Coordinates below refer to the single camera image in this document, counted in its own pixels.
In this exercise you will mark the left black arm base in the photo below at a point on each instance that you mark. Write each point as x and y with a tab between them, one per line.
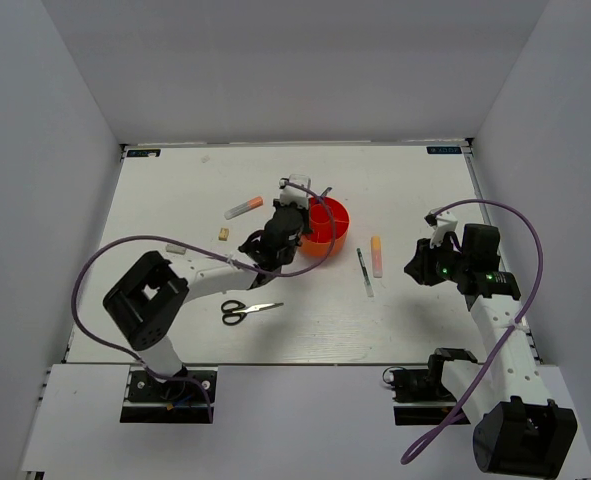
146	400

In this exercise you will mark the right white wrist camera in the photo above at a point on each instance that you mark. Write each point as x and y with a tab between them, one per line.
443	224

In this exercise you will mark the left blue corner label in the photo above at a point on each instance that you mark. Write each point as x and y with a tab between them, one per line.
143	153

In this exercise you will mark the grey rectangular eraser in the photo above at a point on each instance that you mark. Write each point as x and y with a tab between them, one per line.
175	249

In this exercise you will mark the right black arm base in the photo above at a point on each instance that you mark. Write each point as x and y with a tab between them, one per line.
417	401

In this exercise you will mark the orange-capped highlighter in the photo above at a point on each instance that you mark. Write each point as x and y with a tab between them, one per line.
243	208

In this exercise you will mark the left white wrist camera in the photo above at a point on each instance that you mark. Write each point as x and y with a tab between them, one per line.
294	191

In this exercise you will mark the small tan eraser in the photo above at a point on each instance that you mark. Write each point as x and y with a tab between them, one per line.
223	234

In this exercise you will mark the blue corner label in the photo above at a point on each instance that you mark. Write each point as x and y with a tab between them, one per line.
143	153
443	150

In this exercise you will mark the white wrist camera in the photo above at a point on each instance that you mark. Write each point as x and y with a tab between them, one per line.
443	224
294	191

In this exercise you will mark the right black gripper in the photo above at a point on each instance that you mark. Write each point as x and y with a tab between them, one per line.
420	266

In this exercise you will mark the orange round compartment container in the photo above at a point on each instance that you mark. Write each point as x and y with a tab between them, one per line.
323	225

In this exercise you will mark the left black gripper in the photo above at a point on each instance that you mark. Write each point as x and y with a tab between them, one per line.
277	204

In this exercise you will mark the right blue corner label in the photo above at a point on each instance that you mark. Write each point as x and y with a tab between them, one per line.
443	150

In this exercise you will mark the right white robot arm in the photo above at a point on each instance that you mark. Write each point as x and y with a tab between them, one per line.
519	429

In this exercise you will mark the black-handled scissors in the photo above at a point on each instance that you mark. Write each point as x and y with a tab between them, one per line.
234	311

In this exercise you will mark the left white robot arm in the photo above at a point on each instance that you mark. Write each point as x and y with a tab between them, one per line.
146	300

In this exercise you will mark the green gel pen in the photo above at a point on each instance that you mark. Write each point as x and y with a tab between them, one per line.
367	282

